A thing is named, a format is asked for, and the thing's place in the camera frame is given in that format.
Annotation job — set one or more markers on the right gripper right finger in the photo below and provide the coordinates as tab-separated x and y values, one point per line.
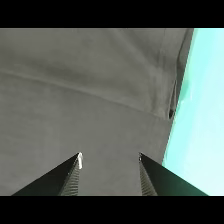
160	181

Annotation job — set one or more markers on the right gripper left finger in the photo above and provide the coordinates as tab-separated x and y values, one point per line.
63	180

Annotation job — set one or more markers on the grey garment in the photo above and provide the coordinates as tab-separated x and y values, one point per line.
86	100

